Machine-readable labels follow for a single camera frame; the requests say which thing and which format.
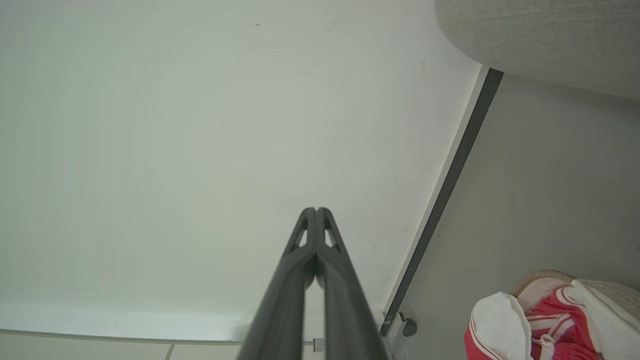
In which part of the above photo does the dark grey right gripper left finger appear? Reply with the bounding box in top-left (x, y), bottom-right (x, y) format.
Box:
top-left (237, 207), bottom-right (317, 360)

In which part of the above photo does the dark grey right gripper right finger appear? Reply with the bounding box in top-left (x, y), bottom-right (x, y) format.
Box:
top-left (316, 207), bottom-right (390, 360)

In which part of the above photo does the red and white clothing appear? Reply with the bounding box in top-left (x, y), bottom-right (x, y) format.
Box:
top-left (464, 286), bottom-right (606, 360)

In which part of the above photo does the white laundry basket tan rim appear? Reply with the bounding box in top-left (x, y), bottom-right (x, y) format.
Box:
top-left (510, 270), bottom-right (640, 360)

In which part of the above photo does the dark grey baseboard strip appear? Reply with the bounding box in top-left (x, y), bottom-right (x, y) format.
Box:
top-left (379, 68), bottom-right (505, 337)

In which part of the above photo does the grey fabric sofa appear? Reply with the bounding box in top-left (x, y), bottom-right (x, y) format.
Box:
top-left (434, 0), bottom-right (640, 103)

